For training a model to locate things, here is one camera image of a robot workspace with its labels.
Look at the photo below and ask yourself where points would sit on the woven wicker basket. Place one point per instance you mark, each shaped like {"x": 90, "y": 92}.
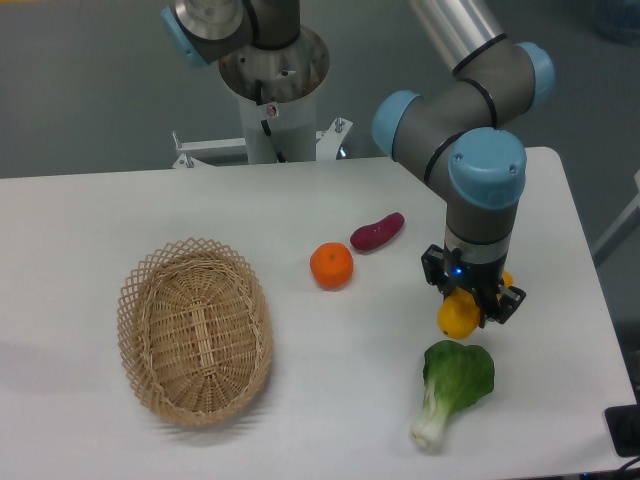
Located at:
{"x": 194, "y": 332}

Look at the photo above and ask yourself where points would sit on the orange tangerine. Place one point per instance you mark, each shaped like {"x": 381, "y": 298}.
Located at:
{"x": 332, "y": 265}

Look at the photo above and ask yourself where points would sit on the black device at table edge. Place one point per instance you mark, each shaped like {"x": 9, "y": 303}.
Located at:
{"x": 623, "y": 425}

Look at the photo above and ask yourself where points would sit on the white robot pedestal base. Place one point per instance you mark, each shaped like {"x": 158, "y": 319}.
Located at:
{"x": 277, "y": 94}

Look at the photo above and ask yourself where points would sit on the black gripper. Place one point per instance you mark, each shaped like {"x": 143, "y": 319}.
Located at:
{"x": 446, "y": 270}

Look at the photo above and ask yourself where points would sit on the yellow mango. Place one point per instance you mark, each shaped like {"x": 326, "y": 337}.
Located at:
{"x": 459, "y": 316}

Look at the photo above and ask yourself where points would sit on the purple sweet potato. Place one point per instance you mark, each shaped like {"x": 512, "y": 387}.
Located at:
{"x": 371, "y": 237}

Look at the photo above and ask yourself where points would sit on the green bok choy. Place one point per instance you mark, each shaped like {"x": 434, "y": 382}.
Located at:
{"x": 455, "y": 378}

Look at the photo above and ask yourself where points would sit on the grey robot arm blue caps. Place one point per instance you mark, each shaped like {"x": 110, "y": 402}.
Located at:
{"x": 456, "y": 144}

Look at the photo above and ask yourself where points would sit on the white frame leg right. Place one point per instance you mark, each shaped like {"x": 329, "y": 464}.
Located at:
{"x": 619, "y": 230}

